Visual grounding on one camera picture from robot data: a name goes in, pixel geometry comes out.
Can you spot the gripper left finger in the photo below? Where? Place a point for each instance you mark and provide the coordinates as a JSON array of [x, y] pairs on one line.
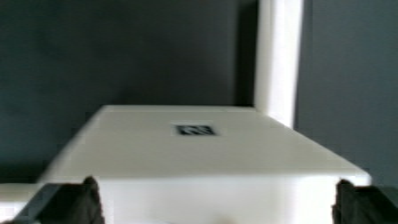
[[64, 204]]

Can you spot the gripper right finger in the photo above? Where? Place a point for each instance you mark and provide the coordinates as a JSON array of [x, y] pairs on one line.
[[362, 205]]

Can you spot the white block with marker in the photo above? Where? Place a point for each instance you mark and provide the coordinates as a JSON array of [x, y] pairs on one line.
[[202, 165]]

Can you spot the white front fence rail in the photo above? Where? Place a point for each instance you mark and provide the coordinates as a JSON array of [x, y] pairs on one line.
[[277, 53]]

